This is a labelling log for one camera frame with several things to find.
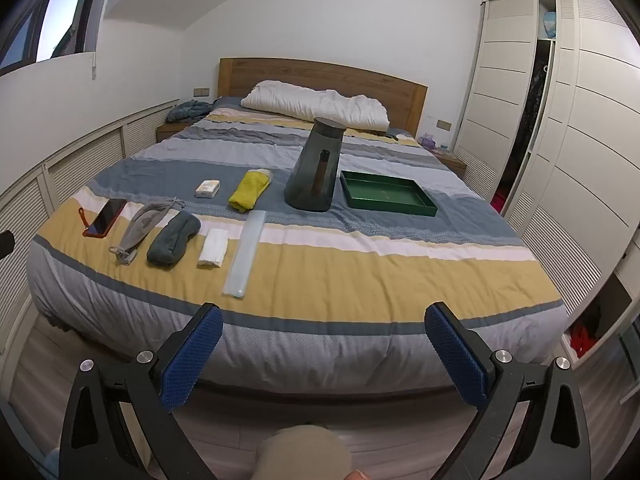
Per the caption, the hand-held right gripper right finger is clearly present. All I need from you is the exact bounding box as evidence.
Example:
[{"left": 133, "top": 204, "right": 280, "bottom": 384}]
[{"left": 424, "top": 301, "right": 593, "bottom": 480}]

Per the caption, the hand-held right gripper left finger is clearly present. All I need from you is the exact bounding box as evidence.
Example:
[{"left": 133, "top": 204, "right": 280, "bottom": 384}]
[{"left": 59, "top": 302, "right": 224, "bottom": 480}]

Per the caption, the white cloth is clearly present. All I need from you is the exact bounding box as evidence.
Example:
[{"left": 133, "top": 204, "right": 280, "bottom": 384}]
[{"left": 197, "top": 228, "right": 230, "bottom": 267}]

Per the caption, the grey sock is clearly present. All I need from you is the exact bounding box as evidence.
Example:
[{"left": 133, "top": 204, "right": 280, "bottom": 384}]
[{"left": 109, "top": 199, "right": 186, "bottom": 266}]

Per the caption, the green tray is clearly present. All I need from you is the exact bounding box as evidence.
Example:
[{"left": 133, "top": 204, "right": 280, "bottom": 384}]
[{"left": 340, "top": 170, "right": 439, "bottom": 218}]

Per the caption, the yellow towel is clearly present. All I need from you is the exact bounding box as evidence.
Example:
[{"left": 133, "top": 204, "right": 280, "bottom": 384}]
[{"left": 228, "top": 169, "right": 273, "bottom": 212}]

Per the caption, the person's leg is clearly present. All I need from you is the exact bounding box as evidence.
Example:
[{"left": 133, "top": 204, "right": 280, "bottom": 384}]
[{"left": 256, "top": 425, "right": 353, "bottom": 480}]

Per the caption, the bed with striped cover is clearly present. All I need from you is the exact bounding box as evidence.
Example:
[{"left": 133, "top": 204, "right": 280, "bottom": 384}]
[{"left": 27, "top": 95, "right": 568, "bottom": 396}]

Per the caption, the phone in red case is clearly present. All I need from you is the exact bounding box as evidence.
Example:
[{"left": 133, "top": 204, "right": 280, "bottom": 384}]
[{"left": 77, "top": 198, "right": 128, "bottom": 239}]

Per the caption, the wooden nightstand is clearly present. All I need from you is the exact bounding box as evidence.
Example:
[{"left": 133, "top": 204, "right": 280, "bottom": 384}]
[
  {"left": 156, "top": 122, "right": 201, "bottom": 143},
  {"left": 435, "top": 152, "right": 468, "bottom": 178}
]

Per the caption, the dark grey pitcher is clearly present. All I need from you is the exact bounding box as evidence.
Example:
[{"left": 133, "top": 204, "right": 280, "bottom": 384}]
[{"left": 284, "top": 117, "right": 346, "bottom": 212}]

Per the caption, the blue crumpled cloth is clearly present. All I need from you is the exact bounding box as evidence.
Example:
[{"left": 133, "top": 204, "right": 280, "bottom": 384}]
[{"left": 166, "top": 100, "right": 215, "bottom": 123}]

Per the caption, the white wardrobe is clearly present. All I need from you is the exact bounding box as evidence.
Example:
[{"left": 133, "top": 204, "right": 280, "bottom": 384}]
[{"left": 457, "top": 0, "right": 640, "bottom": 361}]

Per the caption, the white pillow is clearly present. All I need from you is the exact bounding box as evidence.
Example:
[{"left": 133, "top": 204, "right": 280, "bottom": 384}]
[{"left": 241, "top": 80, "right": 390, "bottom": 131}]

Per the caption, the wooden bed headboard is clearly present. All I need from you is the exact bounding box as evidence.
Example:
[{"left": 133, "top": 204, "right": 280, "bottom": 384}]
[{"left": 217, "top": 57, "right": 428, "bottom": 136}]

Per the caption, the window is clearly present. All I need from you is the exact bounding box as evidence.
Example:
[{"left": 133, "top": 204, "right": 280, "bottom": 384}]
[{"left": 0, "top": 0, "right": 108, "bottom": 68}]

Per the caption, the white louvred wall cabinet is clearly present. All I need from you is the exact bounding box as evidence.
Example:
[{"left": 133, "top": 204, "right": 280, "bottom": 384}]
[{"left": 0, "top": 100, "right": 181, "bottom": 351}]

